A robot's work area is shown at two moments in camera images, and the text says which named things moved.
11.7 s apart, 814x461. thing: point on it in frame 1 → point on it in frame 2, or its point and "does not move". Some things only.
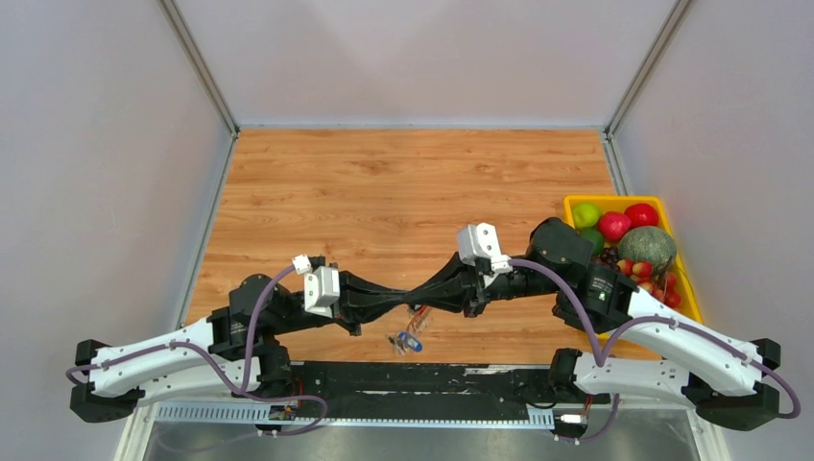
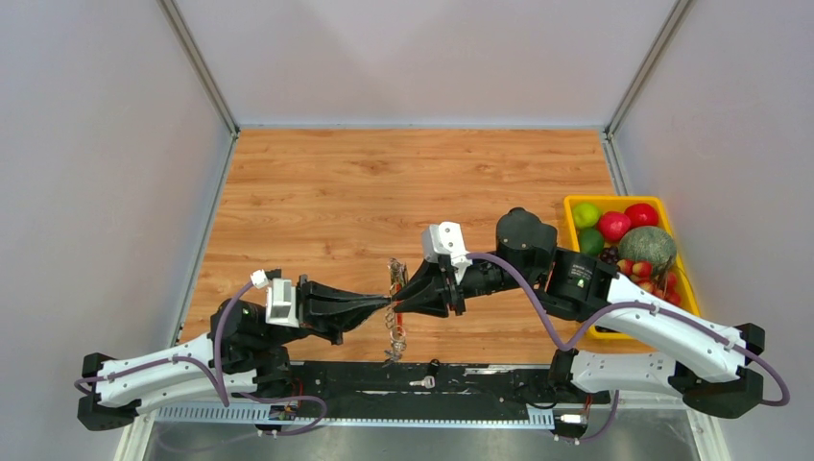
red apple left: x=613 y=226 does not move
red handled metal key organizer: x=416 y=321 → x=398 y=276
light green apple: x=586 y=215 does not move
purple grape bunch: x=610 y=254 does not move
